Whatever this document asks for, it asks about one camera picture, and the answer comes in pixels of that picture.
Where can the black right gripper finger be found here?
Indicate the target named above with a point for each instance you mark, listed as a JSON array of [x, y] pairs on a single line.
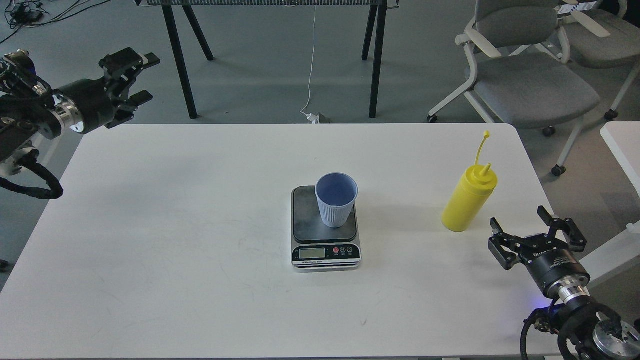
[[577, 241], [507, 248]]

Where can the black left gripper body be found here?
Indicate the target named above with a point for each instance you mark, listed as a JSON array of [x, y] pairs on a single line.
[[87, 104]]

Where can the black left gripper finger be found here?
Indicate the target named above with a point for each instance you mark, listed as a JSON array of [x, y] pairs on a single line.
[[124, 66], [128, 107]]

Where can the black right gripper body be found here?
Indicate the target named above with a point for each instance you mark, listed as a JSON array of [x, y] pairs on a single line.
[[553, 267]]

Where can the yellow squeeze bottle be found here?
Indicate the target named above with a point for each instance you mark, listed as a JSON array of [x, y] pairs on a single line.
[[472, 191]]

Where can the blue ribbed paper cup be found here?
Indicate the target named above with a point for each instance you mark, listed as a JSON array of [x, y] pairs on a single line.
[[336, 194]]

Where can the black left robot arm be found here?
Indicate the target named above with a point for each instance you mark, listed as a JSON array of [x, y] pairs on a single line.
[[30, 106]]

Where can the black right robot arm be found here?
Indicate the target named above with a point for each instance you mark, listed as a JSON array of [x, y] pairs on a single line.
[[585, 329]]

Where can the digital kitchen scale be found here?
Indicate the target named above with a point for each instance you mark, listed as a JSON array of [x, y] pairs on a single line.
[[315, 247]]

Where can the grey office chair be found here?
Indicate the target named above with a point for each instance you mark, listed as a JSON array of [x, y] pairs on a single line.
[[517, 53], [602, 39]]

